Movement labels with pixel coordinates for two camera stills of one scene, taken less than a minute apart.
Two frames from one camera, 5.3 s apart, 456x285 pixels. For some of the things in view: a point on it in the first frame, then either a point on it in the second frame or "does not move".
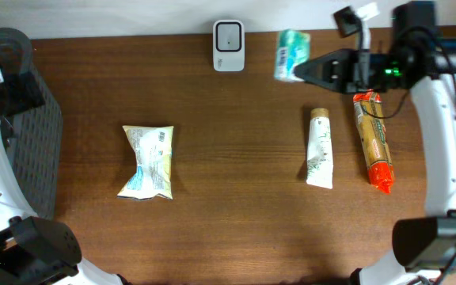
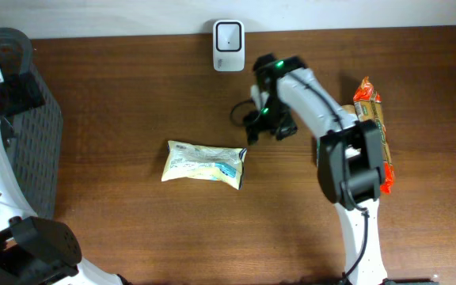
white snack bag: [153, 147] → [223, 164]
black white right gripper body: [370, 74] → [272, 119]
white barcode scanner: [229, 45] does not move
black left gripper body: [17, 97] does not move
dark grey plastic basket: [34, 137] does not move
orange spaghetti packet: [369, 119] does not move
